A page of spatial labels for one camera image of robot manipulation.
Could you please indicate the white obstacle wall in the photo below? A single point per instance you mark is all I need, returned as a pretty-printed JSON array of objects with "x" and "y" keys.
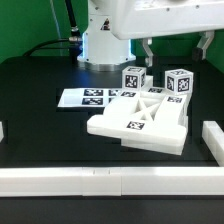
[
  {"x": 213, "y": 136},
  {"x": 1, "y": 131},
  {"x": 126, "y": 181}
]

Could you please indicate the white chair seat part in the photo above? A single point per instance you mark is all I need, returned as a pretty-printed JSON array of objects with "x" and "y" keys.
[{"x": 156, "y": 146}]

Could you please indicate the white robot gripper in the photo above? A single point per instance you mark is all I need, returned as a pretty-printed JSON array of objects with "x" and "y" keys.
[{"x": 134, "y": 19}]

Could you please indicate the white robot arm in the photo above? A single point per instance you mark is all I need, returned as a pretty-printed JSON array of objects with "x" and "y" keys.
[{"x": 102, "y": 50}]

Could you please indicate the white front obstacle wall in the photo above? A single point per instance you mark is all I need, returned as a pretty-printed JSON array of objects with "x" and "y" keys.
[{"x": 126, "y": 181}]

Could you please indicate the white right obstacle wall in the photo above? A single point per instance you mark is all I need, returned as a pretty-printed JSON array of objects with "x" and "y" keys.
[{"x": 213, "y": 136}]

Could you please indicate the small white tagged cube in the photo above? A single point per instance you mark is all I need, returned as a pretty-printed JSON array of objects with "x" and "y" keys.
[
  {"x": 133, "y": 78},
  {"x": 179, "y": 81}
]

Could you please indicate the white marker base plate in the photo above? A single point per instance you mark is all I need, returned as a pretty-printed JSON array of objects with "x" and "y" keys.
[{"x": 87, "y": 97}]

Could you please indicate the white left obstacle wall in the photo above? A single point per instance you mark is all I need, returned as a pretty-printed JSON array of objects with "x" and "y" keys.
[{"x": 1, "y": 131}]

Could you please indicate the white chair back frame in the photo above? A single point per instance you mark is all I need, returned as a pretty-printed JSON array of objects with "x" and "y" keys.
[{"x": 124, "y": 118}]

